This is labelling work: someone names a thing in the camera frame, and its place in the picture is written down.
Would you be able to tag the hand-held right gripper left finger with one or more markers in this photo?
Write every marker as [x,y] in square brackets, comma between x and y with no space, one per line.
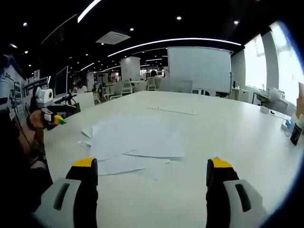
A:
[71,197]

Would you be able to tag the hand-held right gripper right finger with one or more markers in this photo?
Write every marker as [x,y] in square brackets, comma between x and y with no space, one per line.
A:
[228,202]

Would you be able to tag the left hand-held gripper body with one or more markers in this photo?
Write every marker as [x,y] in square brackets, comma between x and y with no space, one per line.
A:
[46,96]

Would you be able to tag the stack of white printing papers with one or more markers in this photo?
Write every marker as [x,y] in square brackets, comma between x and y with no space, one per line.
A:
[142,142]

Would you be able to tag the person's left hand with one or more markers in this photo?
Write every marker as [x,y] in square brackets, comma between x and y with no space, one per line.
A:
[36,120]

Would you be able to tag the black monitor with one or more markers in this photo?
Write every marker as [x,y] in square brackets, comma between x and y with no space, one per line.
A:
[61,82]

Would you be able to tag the green office chair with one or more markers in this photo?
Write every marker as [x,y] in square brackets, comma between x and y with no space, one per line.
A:
[101,92]

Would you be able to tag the person's dark clothing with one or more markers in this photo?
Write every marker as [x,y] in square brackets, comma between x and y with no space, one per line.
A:
[14,178]

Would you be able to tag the white table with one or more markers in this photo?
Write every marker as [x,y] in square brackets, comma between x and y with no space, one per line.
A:
[213,142]

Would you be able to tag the white office chair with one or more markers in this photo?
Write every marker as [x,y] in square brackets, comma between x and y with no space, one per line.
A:
[151,83]
[127,88]

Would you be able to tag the white pillar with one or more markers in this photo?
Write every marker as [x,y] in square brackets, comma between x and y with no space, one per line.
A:
[130,69]

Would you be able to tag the ceiling air conditioner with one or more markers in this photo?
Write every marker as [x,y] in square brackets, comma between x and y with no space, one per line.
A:
[113,37]

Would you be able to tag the long ceiling light strip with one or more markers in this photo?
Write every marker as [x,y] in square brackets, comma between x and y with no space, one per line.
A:
[88,10]
[175,40]

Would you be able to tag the black flat device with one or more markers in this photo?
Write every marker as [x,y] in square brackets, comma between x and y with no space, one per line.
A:
[296,135]

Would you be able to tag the blue and white packet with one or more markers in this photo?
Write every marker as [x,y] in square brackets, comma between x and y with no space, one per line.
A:
[287,124]

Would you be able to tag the white charger box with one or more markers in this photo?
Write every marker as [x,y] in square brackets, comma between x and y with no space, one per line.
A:
[264,110]

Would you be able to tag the recessed table socket strip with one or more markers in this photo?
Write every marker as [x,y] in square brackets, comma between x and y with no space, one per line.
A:
[173,111]

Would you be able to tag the white cabinet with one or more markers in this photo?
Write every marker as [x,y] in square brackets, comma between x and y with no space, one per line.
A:
[242,95]

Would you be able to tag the steel sink stand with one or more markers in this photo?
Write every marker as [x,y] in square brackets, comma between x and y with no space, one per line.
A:
[261,96]

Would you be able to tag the brown cardboard box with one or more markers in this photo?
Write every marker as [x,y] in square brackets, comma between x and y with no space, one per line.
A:
[300,99]

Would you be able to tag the large white board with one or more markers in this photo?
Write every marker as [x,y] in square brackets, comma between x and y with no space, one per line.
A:
[199,69]

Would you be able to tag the bright window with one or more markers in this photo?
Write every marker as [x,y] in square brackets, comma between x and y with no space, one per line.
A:
[255,64]

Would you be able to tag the round ceiling spot lights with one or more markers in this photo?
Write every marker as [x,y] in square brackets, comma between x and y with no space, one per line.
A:
[178,17]

